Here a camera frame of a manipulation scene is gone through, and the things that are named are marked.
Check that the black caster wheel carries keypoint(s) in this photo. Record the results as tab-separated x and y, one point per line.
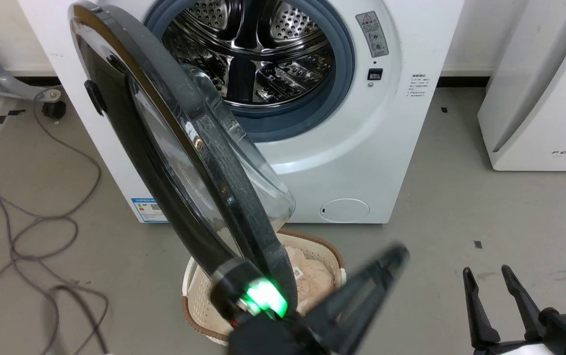
54	108

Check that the grey metal furniture leg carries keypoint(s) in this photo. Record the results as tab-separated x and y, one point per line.
2	81

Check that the grey rubber door gasket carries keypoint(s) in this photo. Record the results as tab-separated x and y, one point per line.
343	54

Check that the blue energy label sticker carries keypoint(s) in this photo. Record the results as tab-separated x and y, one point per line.
147	209

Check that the round black glass washer door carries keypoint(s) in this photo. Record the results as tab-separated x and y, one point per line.
115	128

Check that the cream laundry basket brown rim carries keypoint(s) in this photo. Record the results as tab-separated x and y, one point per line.
199	305

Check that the white air purifier appliance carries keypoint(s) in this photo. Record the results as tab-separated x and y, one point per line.
534	98

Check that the white front-load washing machine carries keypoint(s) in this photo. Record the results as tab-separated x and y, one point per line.
362	148

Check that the beige fluffy cloth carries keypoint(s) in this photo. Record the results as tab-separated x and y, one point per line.
310	276

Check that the stainless steel washer drum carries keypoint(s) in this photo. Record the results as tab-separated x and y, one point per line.
283	49

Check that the grey warning sticker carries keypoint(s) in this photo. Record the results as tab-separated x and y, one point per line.
372	34

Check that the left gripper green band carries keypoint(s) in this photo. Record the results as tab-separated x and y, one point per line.
268	335

